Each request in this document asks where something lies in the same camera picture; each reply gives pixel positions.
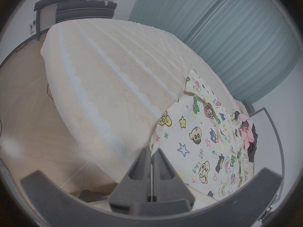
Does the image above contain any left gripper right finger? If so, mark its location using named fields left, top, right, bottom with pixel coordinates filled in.
left=153, top=148, right=196, bottom=209

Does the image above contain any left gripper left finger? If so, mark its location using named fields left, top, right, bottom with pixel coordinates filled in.
left=108, top=147, right=152, bottom=209

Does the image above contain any white printed pyjama top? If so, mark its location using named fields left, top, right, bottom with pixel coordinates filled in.
left=150, top=68, right=255, bottom=201

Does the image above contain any bed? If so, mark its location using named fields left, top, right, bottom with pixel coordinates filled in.
left=40, top=18, right=284, bottom=201

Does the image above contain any dark grey garment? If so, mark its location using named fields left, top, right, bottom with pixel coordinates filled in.
left=246, top=122, right=259, bottom=164

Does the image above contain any pink and grey garment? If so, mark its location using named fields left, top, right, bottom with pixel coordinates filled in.
left=233, top=111, right=255, bottom=151

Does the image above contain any cream pillow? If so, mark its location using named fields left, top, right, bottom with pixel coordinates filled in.
left=234, top=99, right=250, bottom=115

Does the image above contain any grey bedside table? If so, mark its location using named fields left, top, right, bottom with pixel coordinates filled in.
left=243, top=99, right=255, bottom=113

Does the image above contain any blue-green curtain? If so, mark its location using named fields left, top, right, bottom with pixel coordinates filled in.
left=129, top=0, right=300, bottom=103

